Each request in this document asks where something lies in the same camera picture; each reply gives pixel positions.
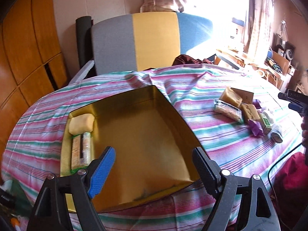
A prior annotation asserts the large yellow-brown sponge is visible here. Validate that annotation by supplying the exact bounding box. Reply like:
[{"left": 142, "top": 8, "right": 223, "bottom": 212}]
[{"left": 219, "top": 87, "right": 242, "bottom": 108}]

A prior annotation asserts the green-edged snack packet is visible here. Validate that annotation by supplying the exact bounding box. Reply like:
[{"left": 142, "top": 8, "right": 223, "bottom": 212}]
[
  {"left": 214, "top": 99, "right": 243, "bottom": 123},
  {"left": 70, "top": 132, "right": 92, "bottom": 174}
]

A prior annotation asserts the cardboard box on desk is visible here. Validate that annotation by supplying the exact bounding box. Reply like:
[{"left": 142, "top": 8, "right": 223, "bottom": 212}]
[{"left": 273, "top": 52, "right": 290, "bottom": 75}]

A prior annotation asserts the purple snack wrapper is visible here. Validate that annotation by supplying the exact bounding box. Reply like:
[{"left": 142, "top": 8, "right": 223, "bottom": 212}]
[{"left": 247, "top": 119, "right": 264, "bottom": 137}]

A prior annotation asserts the dark red cloth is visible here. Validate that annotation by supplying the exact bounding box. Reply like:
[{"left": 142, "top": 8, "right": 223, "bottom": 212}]
[{"left": 172, "top": 54, "right": 213, "bottom": 66}]

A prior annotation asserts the pale yellow sponge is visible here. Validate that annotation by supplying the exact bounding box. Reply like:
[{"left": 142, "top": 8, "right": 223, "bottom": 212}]
[{"left": 68, "top": 113, "right": 95, "bottom": 136}]

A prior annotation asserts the brown porous sponge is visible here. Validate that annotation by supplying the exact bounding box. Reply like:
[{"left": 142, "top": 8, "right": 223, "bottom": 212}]
[{"left": 240, "top": 103, "right": 260, "bottom": 123}]

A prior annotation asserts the white cardboard box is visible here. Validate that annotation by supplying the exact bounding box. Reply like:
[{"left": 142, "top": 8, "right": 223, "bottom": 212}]
[{"left": 231, "top": 88, "right": 254, "bottom": 104}]

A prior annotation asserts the white gauze roll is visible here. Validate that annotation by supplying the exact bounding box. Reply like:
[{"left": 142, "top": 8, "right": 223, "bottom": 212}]
[{"left": 270, "top": 129, "right": 283, "bottom": 143}]

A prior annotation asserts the wooden wardrobe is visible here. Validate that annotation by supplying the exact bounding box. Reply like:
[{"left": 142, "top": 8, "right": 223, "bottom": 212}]
[{"left": 0, "top": 0, "right": 71, "bottom": 150}]

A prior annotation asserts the wooden desk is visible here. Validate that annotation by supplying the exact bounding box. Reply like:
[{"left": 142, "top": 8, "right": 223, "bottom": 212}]
[{"left": 214, "top": 49, "right": 295, "bottom": 92}]

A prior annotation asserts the red blanket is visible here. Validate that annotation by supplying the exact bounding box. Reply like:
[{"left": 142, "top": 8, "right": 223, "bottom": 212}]
[{"left": 273, "top": 152, "right": 307, "bottom": 229}]

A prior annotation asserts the striped pink green bedsheet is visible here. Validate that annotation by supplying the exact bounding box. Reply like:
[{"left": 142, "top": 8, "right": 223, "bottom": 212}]
[{"left": 1, "top": 64, "right": 303, "bottom": 230}]

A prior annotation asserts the black cable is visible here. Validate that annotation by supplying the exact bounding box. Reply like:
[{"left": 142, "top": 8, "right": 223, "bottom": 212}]
[{"left": 267, "top": 142, "right": 305, "bottom": 212}]

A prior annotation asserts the small green box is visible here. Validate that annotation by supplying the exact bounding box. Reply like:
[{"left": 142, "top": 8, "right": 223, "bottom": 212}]
[{"left": 258, "top": 112, "right": 271, "bottom": 135}]

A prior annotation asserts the person's right hand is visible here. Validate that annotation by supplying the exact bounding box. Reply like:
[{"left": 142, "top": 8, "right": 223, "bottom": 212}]
[{"left": 301, "top": 118, "right": 308, "bottom": 148}]

